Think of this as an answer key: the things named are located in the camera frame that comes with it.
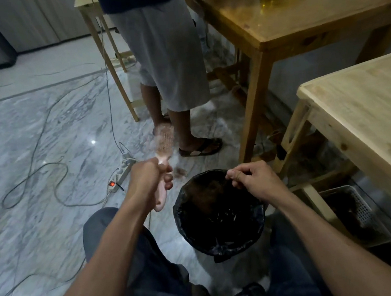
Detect white power strip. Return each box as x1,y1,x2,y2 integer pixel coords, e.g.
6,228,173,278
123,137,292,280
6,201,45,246
103,156,142,194

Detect person's right hand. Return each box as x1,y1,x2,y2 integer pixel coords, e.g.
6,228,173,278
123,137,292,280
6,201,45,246
223,156,294,212

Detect person's jeans leg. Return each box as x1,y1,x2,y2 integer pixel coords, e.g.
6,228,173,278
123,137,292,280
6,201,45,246
78,192,219,296
229,203,338,296

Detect grey floor cable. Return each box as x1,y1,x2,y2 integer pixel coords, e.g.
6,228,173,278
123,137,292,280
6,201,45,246
0,73,127,221

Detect person's left jeans leg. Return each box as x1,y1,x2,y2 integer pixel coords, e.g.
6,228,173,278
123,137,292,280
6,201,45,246
78,192,219,296

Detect white plastic basket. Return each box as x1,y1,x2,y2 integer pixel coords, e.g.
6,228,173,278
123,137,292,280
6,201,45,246
318,179,391,255

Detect trash bin with black bag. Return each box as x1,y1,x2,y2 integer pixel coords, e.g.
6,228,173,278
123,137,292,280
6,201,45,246
167,163,273,269

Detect brown hair clump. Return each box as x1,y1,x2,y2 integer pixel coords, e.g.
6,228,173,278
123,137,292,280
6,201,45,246
172,165,190,180

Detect light wooden table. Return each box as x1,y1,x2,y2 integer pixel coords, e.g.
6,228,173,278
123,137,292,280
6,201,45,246
257,50,391,276
73,0,148,129

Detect person's right jeans leg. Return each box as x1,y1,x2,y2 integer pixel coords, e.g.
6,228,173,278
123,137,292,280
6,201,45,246
229,203,338,296

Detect pink hairbrush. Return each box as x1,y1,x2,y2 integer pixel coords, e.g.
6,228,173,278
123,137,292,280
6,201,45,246
140,123,188,213

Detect person's right forearm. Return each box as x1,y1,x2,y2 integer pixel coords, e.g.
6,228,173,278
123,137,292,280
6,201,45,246
261,168,391,296

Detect dark brown wooden table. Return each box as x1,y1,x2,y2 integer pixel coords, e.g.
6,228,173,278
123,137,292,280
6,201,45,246
181,0,391,185

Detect person's left hand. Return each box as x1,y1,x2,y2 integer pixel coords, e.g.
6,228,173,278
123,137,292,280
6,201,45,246
123,155,180,216

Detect person's left forearm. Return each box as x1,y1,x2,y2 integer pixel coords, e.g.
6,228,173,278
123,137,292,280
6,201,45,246
2,191,172,296

